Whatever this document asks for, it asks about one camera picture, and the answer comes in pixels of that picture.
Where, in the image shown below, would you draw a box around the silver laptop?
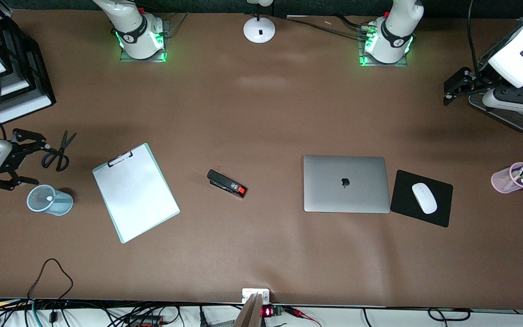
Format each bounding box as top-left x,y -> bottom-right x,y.
303,155 -> 391,214

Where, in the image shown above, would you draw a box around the black scissors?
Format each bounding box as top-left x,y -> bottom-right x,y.
41,131 -> 77,172

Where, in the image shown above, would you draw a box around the grey mesh letter tray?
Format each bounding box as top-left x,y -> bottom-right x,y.
468,7 -> 523,134

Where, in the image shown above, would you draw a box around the light blue mesh pen cup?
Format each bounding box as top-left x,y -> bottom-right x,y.
27,184 -> 74,216

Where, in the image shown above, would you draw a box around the black stacked letter tray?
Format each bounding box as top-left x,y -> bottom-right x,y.
0,0 -> 57,126

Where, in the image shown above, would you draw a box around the pink mesh pen cup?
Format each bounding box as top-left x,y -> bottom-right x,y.
491,162 -> 523,194

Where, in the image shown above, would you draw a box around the white computer mouse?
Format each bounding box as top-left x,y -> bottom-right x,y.
412,183 -> 438,215

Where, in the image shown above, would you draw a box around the teal clipboard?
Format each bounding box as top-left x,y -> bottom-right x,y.
92,143 -> 181,244

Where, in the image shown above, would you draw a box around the white paper sheet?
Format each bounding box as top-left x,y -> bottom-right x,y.
94,148 -> 178,242

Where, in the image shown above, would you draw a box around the black mouse pad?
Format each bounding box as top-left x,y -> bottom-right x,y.
390,170 -> 454,228

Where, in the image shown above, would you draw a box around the black stapler with red tip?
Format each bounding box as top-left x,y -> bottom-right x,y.
207,169 -> 247,198

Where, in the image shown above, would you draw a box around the white round-base stand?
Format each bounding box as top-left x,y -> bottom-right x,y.
243,0 -> 276,45

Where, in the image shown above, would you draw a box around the grey aluminium profile bar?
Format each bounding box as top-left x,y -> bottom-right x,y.
233,293 -> 265,327

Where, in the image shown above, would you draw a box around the black hanging cable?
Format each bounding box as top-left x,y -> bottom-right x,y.
467,0 -> 482,75

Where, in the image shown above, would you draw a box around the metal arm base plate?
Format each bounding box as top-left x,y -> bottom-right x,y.
120,20 -> 172,63
358,25 -> 409,68

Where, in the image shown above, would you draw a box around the black looped cable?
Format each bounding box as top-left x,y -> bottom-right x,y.
27,258 -> 74,324

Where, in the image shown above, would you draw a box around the black cable bundle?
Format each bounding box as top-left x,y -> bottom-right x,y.
284,15 -> 373,40

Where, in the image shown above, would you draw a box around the black coiled floor cable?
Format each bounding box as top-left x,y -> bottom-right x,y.
427,307 -> 472,322

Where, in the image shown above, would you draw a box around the white camera bracket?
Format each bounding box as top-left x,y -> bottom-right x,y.
242,288 -> 271,304

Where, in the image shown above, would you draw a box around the red wire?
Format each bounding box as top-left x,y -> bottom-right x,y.
284,307 -> 322,327

